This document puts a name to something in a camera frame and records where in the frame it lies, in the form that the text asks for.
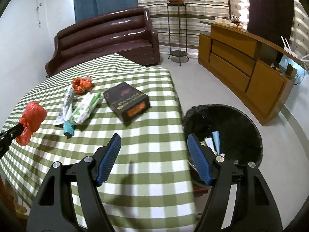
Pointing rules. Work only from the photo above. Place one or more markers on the orange crumpled wrapper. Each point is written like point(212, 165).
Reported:
point(82, 85)

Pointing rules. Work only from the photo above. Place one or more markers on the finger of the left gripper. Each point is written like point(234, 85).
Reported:
point(9, 135)

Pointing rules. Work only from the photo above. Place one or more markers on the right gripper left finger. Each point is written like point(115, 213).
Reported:
point(108, 158)

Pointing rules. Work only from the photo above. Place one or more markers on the red plastic bag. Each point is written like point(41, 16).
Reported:
point(31, 119)

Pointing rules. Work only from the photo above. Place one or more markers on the white blue toothpaste tube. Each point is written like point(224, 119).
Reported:
point(65, 110)

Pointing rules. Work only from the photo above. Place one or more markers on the black metal plant stand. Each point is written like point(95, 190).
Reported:
point(181, 13)

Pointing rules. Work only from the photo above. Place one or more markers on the dark cigarette carton box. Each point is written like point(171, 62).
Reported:
point(126, 101)

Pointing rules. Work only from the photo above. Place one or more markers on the wooden sideboard cabinet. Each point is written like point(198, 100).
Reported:
point(247, 65)

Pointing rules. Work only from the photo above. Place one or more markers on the white wifi router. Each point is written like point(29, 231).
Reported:
point(287, 48)

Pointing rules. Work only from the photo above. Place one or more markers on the white green toothpaste tube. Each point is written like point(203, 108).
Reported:
point(209, 143)

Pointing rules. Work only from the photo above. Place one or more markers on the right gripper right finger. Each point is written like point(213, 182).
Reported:
point(202, 157)

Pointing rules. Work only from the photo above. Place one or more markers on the black trash bin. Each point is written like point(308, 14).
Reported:
point(240, 146)

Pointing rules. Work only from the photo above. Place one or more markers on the mickey mouse plush toy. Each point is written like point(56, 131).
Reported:
point(235, 22)

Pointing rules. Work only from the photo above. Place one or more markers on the dark red leather sofa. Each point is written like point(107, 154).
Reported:
point(128, 32)

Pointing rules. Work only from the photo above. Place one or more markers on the dark purple curtain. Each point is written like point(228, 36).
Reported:
point(271, 19)

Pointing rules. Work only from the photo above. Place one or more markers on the white box on cabinet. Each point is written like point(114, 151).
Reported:
point(223, 22)

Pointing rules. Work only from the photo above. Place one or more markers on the light blue tube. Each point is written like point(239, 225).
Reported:
point(216, 140)

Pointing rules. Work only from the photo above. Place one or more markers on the green white tissue pack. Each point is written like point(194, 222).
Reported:
point(84, 108)

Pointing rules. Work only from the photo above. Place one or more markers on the striped beige curtain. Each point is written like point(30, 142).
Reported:
point(197, 11)

